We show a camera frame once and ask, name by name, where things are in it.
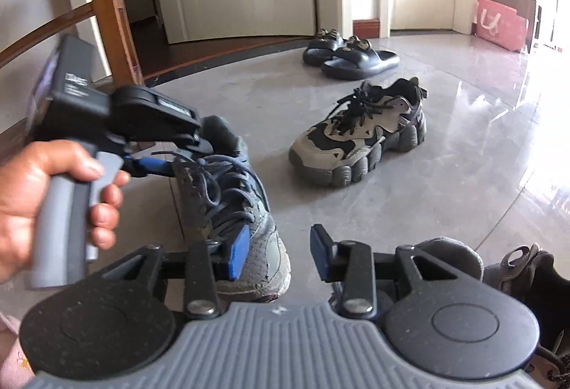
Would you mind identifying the wooden shoe rack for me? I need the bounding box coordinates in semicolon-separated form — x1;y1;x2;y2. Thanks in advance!
0;0;145;135

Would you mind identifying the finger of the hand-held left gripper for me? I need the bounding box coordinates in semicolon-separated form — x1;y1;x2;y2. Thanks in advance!
124;154;180;179
173;132;215;158

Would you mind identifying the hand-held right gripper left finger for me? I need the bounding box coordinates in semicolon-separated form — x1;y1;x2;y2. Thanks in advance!
104;223;250;321

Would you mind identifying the dark shoe at right edge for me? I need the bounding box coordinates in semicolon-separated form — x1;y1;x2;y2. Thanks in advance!
483;243;570;389

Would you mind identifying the khaki black chunky sneaker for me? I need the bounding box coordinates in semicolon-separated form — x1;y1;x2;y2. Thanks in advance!
289;77;429;187

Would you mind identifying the person's left hand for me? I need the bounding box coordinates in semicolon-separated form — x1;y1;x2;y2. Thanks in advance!
0;140;132;283

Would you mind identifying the pink paper bag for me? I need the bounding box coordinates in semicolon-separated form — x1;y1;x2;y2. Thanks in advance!
474;0;530;51

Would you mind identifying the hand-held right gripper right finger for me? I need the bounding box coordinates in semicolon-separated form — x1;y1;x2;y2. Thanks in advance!
310;224;467;321

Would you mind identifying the grey sneaker with blue laces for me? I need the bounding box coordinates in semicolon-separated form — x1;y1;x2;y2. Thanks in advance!
171;116;292;303

